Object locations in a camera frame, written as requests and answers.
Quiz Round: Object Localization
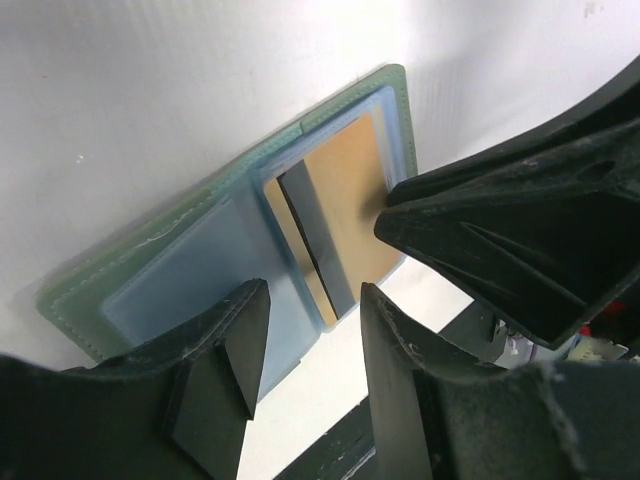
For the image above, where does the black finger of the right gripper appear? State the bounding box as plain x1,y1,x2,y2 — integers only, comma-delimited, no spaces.
375,157,639,348

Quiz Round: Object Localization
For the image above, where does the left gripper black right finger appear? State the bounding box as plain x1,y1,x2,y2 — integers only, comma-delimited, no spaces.
360,283,639,479

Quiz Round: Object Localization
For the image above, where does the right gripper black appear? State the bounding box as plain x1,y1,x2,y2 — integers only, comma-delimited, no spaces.
539,59,639,165

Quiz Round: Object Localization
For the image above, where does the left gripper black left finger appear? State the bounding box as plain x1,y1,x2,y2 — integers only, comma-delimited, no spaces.
1,279,270,479

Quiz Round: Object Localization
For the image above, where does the gold striped card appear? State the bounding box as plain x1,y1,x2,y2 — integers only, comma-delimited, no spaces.
263,108,406,327

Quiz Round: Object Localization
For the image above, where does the green card holder wallet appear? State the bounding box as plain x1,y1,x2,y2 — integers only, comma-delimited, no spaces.
36,64,417,395

